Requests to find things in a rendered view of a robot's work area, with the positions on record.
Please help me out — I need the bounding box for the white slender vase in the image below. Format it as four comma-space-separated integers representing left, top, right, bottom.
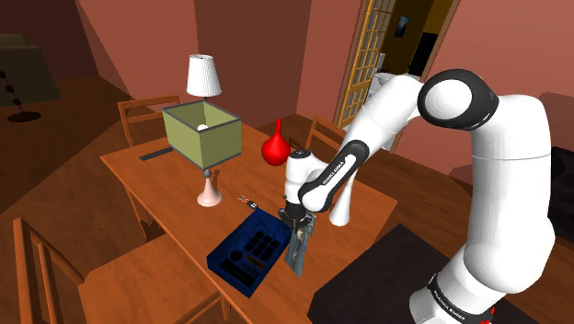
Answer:
328, 171, 361, 227

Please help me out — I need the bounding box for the red round vase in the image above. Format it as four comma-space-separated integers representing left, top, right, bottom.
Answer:
261, 118, 292, 168

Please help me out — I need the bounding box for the black flat remote control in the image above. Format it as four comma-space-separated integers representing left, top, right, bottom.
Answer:
138, 147, 174, 162

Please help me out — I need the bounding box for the black white striped floor lamp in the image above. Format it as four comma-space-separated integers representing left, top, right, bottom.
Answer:
0, 69, 43, 123

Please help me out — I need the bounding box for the grey patterned book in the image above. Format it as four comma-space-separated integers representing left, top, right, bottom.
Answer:
283, 214, 317, 278

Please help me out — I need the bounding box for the blue box with black buttons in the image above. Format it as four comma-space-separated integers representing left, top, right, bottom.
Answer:
206, 209, 293, 298

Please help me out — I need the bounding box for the green square shade table lamp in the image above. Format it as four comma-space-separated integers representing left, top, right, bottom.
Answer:
161, 99, 243, 208

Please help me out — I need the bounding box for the small black orange tool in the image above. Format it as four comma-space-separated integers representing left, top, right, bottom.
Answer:
238, 192, 260, 212

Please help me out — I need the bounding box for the dark olive sofa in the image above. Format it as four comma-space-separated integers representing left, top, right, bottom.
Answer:
0, 33, 63, 108

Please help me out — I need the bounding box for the wooden dining table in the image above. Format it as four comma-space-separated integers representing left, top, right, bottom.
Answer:
99, 120, 399, 324

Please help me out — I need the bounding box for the wooden chair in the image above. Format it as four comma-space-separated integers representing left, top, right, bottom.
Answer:
11, 216, 225, 324
117, 94, 182, 148
304, 114, 349, 159

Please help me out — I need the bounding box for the dark cabinet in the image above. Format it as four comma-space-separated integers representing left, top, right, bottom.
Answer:
547, 145, 574, 244

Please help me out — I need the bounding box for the dark wall picture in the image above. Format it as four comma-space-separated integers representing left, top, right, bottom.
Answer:
394, 15, 410, 40

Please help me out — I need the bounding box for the white shade table lamp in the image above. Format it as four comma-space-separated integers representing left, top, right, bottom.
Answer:
186, 53, 224, 100

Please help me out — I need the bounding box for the yellow lattice door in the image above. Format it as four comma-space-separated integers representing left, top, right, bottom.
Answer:
333, 0, 396, 131

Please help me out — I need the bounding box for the dark robot stand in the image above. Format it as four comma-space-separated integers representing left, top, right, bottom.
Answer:
306, 223, 539, 324

